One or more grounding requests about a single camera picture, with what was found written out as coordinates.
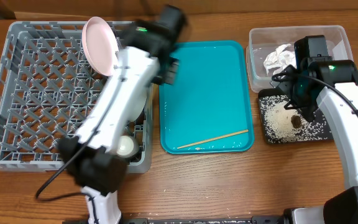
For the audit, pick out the brown food scrap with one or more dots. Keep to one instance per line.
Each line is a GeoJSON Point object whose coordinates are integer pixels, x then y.
{"type": "Point", "coordinates": [296, 122]}

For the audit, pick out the black tray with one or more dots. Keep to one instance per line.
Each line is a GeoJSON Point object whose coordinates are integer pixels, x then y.
{"type": "Point", "coordinates": [291, 130]}

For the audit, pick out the white paper napkin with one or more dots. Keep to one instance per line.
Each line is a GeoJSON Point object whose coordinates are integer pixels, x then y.
{"type": "Point", "coordinates": [279, 59]}

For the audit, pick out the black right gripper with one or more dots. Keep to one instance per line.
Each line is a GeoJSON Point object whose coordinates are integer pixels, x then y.
{"type": "Point", "coordinates": [301, 101]}

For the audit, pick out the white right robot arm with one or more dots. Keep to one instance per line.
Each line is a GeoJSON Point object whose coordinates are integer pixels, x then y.
{"type": "Point", "coordinates": [318, 82]}

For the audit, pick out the wooden chopstick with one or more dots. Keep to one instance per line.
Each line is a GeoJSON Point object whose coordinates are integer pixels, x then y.
{"type": "Point", "coordinates": [214, 139]}

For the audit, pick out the teal plastic tray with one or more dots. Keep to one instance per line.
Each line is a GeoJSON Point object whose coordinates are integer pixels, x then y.
{"type": "Point", "coordinates": [209, 98]}

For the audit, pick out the white cup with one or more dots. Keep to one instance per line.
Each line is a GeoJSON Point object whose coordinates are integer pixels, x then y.
{"type": "Point", "coordinates": [127, 147]}

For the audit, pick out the grey dish rack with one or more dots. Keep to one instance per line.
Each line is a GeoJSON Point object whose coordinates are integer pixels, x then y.
{"type": "Point", "coordinates": [47, 88]}

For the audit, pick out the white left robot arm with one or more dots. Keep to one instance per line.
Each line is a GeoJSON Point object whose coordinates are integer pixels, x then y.
{"type": "Point", "coordinates": [139, 56]}

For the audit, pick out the spilled white rice grains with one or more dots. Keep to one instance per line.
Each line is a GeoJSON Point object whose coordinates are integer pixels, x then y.
{"type": "Point", "coordinates": [281, 121]}

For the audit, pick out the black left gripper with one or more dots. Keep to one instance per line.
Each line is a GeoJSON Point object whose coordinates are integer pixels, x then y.
{"type": "Point", "coordinates": [169, 75]}

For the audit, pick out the grey bowl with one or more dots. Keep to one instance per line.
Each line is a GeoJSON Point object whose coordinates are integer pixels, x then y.
{"type": "Point", "coordinates": [139, 104]}

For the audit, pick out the clear plastic waste bin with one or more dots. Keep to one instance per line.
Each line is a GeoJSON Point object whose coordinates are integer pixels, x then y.
{"type": "Point", "coordinates": [263, 41]}

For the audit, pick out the large white plate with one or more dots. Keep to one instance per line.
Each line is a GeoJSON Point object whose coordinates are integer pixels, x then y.
{"type": "Point", "coordinates": [100, 46]}

